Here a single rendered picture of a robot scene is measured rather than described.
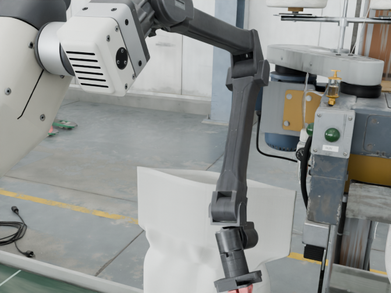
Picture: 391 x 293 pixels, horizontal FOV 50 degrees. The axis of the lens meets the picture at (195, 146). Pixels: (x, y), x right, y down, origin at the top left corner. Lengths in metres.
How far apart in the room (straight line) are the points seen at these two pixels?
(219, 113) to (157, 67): 1.39
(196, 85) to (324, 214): 5.68
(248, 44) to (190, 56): 5.46
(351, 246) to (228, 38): 0.88
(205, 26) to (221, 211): 0.42
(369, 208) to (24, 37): 0.87
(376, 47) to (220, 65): 4.64
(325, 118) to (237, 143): 0.25
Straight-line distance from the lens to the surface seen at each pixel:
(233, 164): 1.01
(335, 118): 0.87
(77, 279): 1.98
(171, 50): 6.68
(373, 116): 0.92
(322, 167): 0.95
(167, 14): 0.81
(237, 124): 1.05
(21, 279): 2.07
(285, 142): 1.38
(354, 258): 1.61
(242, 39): 1.10
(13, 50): 0.76
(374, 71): 1.03
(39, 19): 0.79
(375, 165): 1.26
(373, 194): 1.14
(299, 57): 1.21
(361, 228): 1.55
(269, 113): 1.34
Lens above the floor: 1.51
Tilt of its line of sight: 18 degrees down
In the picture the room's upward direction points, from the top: 2 degrees clockwise
